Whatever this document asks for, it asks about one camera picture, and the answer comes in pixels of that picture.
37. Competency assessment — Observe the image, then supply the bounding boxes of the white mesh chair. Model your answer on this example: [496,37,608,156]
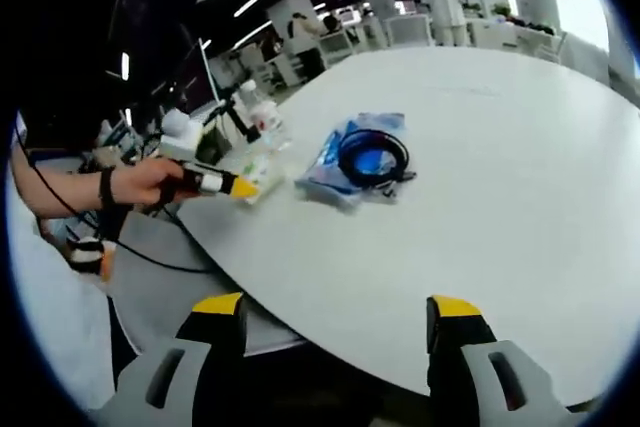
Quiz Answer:
[319,29,354,66]
[384,15,434,47]

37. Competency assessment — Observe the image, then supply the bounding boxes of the blue wet wipes pack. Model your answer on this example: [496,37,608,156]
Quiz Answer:
[294,119,401,211]

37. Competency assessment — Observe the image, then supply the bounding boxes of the white paper cup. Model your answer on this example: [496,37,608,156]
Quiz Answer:
[238,152,287,207]

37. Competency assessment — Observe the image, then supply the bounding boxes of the person's white clothing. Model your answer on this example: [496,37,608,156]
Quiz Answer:
[7,206,119,398]

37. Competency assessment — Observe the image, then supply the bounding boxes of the white cabinet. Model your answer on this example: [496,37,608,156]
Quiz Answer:
[469,21,516,51]

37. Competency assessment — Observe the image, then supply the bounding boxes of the clear plastic bag with items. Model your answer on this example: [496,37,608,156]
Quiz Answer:
[234,79,294,154]

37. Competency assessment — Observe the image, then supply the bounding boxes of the white orange worn device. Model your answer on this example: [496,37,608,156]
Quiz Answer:
[66,235,119,288]

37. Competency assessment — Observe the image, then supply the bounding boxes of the black wristband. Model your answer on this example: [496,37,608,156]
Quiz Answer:
[98,168,116,210]

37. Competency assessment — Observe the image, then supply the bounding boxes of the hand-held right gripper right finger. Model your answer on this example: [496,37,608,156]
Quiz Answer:
[425,294,574,427]

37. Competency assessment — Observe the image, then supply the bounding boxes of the pale blue tissue pack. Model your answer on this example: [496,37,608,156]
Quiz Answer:
[349,110,409,136]

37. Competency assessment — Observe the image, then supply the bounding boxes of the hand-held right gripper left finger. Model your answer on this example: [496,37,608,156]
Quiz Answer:
[89,291,249,427]

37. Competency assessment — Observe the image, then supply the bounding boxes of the dark computer monitor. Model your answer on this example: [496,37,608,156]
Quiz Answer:
[182,39,221,113]

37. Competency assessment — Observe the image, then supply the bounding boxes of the person's left hand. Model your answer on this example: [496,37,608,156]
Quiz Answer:
[113,156,187,207]

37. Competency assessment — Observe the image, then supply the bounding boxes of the black desk stand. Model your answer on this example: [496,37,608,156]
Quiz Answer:
[219,99,262,144]

